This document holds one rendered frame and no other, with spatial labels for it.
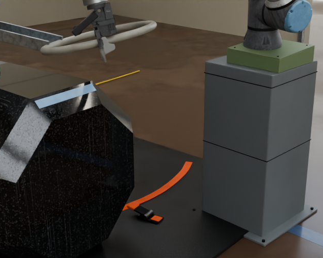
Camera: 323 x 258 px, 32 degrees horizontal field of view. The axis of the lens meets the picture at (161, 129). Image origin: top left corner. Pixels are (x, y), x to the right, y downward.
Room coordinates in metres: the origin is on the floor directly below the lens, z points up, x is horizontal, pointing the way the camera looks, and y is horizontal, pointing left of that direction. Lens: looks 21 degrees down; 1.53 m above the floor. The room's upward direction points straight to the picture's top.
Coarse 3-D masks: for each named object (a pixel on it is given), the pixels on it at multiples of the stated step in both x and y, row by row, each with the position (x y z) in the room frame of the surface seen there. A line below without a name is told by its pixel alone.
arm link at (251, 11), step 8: (248, 0) 2.73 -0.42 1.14; (256, 0) 2.67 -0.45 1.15; (264, 0) 2.65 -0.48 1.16; (248, 8) 2.73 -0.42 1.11; (256, 8) 2.66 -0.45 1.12; (264, 8) 2.62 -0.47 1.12; (248, 16) 2.73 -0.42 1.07; (256, 16) 2.67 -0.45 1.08; (248, 24) 2.72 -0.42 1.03; (256, 24) 2.68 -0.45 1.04; (264, 24) 2.66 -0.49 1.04
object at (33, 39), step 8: (0, 24) 2.57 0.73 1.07; (8, 24) 2.56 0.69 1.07; (0, 32) 2.44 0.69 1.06; (8, 32) 2.42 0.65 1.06; (16, 32) 2.54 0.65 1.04; (24, 32) 2.52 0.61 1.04; (32, 32) 2.51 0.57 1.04; (40, 32) 2.49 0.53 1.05; (0, 40) 2.44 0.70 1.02; (8, 40) 2.43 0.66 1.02; (16, 40) 2.41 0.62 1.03; (24, 40) 2.39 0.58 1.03; (32, 40) 2.38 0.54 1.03; (40, 40) 2.36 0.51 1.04; (48, 40) 2.48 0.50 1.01; (32, 48) 2.38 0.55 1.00; (40, 48) 2.36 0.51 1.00
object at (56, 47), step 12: (132, 24) 2.50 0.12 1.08; (144, 24) 2.43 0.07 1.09; (156, 24) 2.32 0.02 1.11; (72, 36) 2.50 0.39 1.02; (84, 36) 2.52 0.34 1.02; (108, 36) 2.10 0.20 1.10; (120, 36) 2.11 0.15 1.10; (132, 36) 2.14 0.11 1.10; (48, 48) 2.17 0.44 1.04; (60, 48) 2.12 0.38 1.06; (72, 48) 2.09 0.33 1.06; (84, 48) 2.08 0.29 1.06
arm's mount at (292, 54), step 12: (228, 48) 2.70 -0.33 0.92; (240, 48) 2.69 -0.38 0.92; (288, 48) 2.67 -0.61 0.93; (300, 48) 2.66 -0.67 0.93; (312, 48) 2.70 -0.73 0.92; (228, 60) 2.70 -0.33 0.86; (240, 60) 2.65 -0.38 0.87; (252, 60) 2.60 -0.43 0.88; (264, 60) 2.55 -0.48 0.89; (276, 60) 2.51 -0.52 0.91; (288, 60) 2.55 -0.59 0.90; (300, 60) 2.63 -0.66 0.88; (312, 60) 2.70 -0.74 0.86; (276, 72) 2.50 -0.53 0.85
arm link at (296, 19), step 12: (276, 0) 2.50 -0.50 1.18; (288, 0) 2.49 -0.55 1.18; (300, 0) 2.50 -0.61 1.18; (264, 12) 2.61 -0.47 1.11; (276, 12) 2.51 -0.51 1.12; (288, 12) 2.47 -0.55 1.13; (300, 12) 2.50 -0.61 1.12; (276, 24) 2.55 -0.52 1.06; (288, 24) 2.47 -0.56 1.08; (300, 24) 2.51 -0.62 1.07
